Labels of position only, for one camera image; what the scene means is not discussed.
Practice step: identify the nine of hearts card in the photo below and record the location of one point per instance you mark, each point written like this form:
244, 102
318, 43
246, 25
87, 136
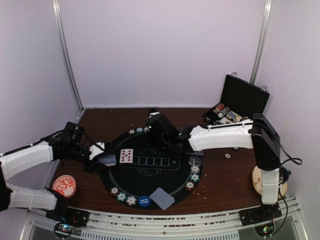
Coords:
126, 156

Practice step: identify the red white patterned cup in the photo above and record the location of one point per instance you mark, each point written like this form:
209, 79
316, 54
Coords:
65, 185

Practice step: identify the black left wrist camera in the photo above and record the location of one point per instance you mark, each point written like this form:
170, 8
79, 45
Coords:
72, 133

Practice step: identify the clear round dealer button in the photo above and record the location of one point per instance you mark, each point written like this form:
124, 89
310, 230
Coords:
195, 161

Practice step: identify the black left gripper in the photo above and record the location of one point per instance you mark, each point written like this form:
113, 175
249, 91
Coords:
91, 167

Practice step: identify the blue patterned card deck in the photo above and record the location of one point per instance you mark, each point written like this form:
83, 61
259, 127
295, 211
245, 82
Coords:
108, 160

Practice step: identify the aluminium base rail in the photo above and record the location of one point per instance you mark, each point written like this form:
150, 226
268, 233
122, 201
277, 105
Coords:
223, 225

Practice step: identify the card deck in case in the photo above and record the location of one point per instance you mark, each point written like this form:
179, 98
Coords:
231, 117

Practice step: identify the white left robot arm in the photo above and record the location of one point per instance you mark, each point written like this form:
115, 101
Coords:
11, 164

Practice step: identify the aluminium frame post left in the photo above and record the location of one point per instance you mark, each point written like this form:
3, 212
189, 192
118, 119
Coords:
65, 53

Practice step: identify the card dealt to dealer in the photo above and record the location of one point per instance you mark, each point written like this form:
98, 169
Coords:
195, 153

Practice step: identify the red chip row in case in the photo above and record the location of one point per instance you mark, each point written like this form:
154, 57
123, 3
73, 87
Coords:
218, 108

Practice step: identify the blue small blind button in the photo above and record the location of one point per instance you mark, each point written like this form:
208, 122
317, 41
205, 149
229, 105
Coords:
144, 201

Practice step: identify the black poker chip case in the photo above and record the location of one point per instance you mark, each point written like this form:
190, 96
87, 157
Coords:
243, 98

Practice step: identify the dark blue mug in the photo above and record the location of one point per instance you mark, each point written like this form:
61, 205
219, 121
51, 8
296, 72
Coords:
285, 174

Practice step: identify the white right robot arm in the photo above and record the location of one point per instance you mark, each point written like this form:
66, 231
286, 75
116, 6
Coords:
256, 133

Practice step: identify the blue white chip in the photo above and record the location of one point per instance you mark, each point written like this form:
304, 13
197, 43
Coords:
195, 169
131, 200
146, 129

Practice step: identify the card dealt to small blind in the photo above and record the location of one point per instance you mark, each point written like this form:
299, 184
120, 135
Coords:
162, 198

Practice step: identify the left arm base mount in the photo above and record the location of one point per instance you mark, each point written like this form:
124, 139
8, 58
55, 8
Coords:
68, 219

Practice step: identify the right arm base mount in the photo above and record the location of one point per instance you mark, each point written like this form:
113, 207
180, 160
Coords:
261, 218

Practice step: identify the brown poker chip stack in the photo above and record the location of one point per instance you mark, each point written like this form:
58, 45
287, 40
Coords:
227, 156

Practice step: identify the round black poker mat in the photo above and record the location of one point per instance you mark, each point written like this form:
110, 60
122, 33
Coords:
152, 167

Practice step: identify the green chip row in case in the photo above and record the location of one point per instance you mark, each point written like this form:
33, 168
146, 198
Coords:
223, 112

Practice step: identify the round wooden coaster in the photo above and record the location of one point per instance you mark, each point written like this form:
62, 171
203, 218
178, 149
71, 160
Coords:
256, 181

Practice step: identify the aluminium frame post right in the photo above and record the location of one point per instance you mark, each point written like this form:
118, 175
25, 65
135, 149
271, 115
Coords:
262, 41

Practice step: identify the aluminium frame post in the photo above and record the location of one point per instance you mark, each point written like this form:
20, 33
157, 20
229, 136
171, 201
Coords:
65, 53
262, 41

